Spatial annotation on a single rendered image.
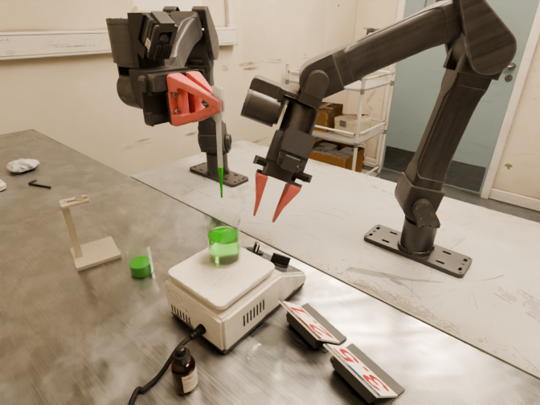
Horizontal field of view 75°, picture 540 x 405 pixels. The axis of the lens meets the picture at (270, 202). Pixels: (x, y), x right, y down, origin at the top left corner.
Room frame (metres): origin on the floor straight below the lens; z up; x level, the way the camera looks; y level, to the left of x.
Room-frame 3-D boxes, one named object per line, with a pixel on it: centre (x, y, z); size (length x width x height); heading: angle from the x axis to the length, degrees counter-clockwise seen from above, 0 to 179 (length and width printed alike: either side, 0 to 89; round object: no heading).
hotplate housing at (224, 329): (0.45, 0.06, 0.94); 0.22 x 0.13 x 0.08; 140
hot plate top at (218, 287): (0.43, 0.07, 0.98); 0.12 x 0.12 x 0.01; 50
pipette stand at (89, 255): (0.59, 0.35, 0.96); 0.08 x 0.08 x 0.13; 35
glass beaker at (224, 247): (0.45, 0.07, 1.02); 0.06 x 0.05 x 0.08; 174
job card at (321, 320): (0.39, -0.06, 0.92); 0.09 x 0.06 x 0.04; 35
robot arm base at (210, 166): (0.99, 0.16, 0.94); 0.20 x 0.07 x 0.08; 49
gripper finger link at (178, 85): (0.49, 0.09, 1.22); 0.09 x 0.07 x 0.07; 50
